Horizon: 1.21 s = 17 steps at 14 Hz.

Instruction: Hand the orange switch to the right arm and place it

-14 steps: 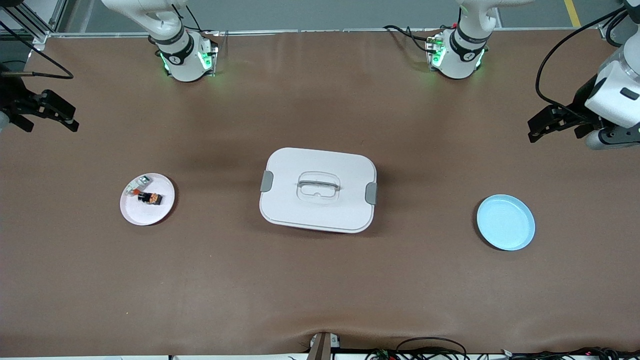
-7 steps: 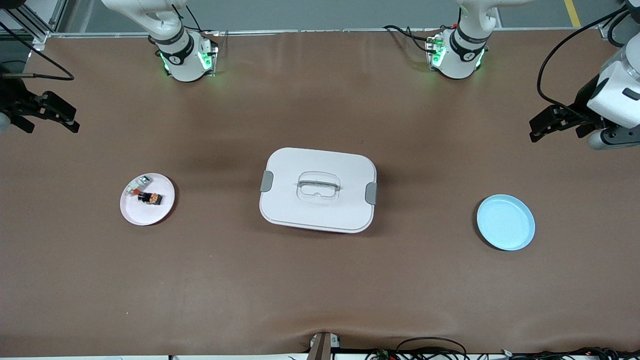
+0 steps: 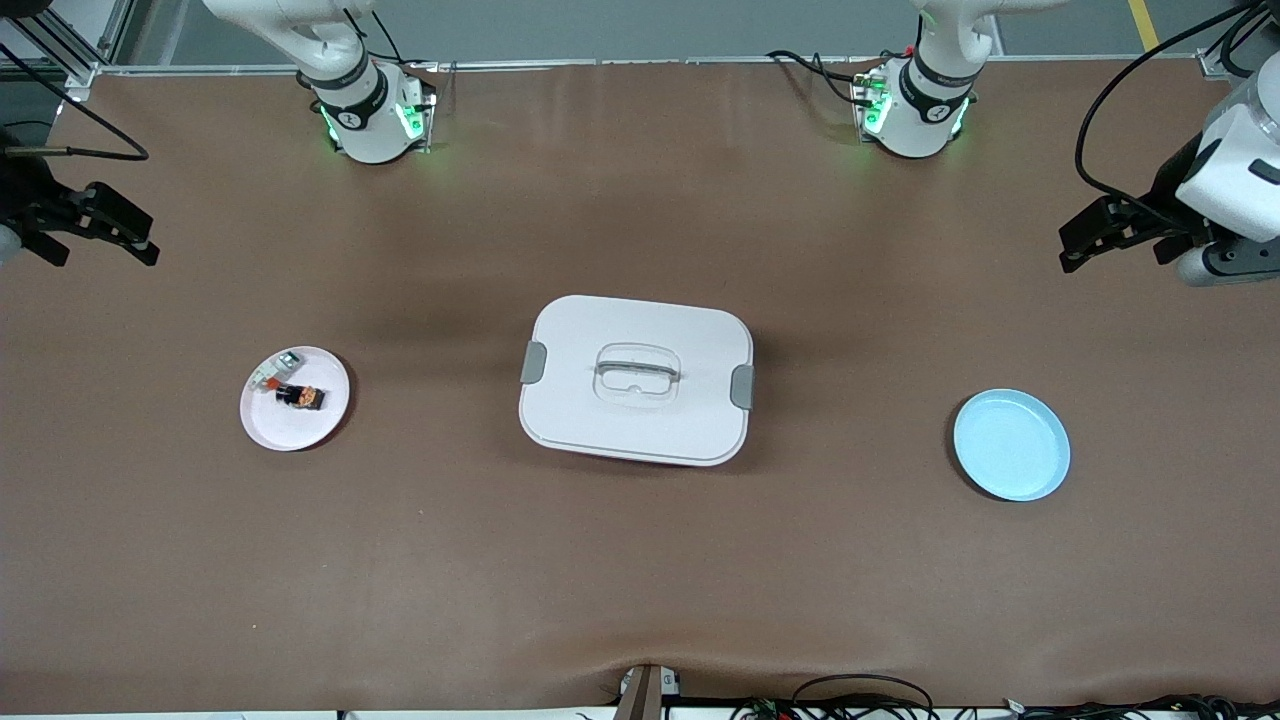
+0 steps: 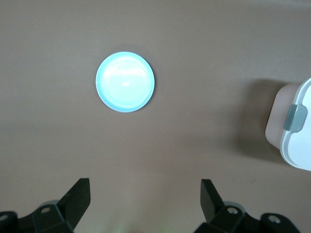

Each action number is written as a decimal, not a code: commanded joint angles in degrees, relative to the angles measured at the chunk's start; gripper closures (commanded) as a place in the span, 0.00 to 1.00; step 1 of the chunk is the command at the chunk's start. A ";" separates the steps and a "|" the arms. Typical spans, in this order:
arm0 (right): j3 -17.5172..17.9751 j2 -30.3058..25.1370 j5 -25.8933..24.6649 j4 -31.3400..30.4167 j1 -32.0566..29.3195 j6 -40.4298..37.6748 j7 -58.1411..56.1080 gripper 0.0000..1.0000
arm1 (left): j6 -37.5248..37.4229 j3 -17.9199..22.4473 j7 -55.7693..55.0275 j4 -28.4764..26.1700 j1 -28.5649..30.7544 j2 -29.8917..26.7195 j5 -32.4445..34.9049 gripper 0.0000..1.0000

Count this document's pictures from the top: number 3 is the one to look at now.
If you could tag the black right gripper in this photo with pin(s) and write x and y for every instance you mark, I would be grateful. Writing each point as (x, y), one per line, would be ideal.
(30, 195)

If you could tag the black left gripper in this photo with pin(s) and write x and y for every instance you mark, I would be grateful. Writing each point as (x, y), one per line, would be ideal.
(1166, 193)

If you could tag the aluminium table edge rail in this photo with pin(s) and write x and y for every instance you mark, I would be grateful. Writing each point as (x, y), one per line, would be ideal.
(650, 61)

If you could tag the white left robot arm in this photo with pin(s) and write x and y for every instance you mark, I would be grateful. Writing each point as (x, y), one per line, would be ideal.
(925, 110)

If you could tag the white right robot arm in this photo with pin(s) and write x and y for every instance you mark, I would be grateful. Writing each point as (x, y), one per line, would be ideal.
(360, 120)

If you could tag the pink round plate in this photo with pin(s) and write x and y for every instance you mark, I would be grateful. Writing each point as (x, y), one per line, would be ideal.
(305, 430)

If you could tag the grey box latch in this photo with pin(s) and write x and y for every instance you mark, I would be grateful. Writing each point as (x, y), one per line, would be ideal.
(533, 362)
(742, 387)

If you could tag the white lidded storage box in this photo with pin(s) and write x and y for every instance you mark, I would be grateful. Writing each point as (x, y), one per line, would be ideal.
(640, 420)

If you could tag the black orange switch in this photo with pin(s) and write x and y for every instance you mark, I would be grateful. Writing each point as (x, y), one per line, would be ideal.
(302, 397)

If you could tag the white circuit breaker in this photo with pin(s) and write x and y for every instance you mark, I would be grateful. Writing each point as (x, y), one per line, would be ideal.
(270, 372)

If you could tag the light blue round plate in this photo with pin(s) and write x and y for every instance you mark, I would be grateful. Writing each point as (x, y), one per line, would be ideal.
(1010, 450)

